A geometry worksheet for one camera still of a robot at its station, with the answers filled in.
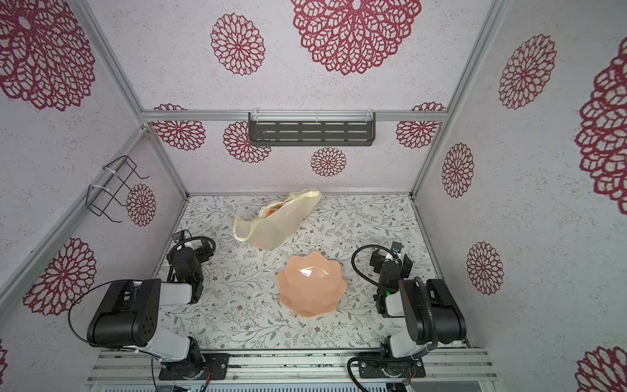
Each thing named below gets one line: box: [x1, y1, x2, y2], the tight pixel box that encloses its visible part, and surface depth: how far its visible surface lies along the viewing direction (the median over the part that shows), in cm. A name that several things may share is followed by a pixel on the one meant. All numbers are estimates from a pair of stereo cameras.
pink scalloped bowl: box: [276, 250, 348, 317], surface depth 92 cm
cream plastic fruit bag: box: [232, 188, 323, 250], surface depth 87 cm
